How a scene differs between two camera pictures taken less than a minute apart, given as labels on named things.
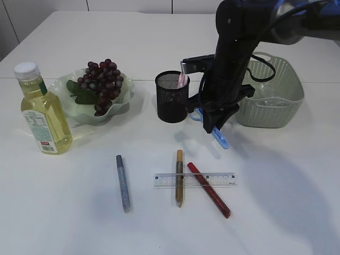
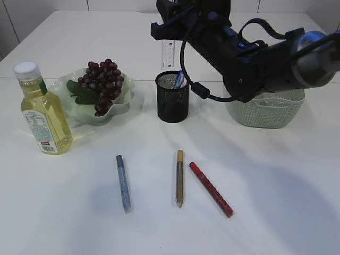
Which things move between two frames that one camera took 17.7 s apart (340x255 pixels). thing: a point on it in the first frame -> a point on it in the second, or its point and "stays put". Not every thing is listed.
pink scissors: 183,80 stays put
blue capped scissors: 219,136 -> 179,79
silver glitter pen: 126,200 stays put
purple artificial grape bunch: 100,85 stays put
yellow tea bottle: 45,112 stays put
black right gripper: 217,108 -> 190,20
